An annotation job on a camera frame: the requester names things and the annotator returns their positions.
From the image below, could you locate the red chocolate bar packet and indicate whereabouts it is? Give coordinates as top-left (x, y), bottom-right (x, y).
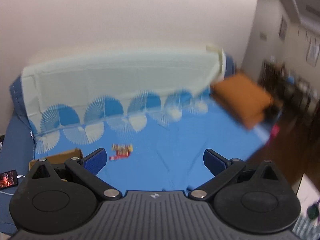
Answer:
top-left (109, 154), bottom-right (130, 161)

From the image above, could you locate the yellow snack bar packet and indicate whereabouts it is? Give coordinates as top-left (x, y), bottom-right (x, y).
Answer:
top-left (111, 144), bottom-right (133, 152)

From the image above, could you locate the red gold candy packet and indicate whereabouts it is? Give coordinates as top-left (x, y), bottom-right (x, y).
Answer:
top-left (116, 148), bottom-right (131, 157)

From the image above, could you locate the brown cardboard box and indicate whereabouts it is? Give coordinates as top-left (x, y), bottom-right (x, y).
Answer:
top-left (44, 148), bottom-right (84, 181)

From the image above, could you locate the black smartphone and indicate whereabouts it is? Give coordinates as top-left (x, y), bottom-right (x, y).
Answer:
top-left (0, 170), bottom-right (18, 189)

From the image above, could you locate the orange cushion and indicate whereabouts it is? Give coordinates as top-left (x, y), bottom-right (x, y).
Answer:
top-left (210, 73), bottom-right (274, 130)

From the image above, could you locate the blue white patterned sheet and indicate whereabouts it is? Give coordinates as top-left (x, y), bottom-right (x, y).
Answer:
top-left (21, 50), bottom-right (270, 192)

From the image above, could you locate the cream folded cloth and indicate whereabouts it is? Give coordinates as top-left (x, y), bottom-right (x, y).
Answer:
top-left (206, 44), bottom-right (226, 79)

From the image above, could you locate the white charging cable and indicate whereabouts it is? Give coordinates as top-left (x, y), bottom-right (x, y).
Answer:
top-left (0, 175), bottom-right (26, 196)

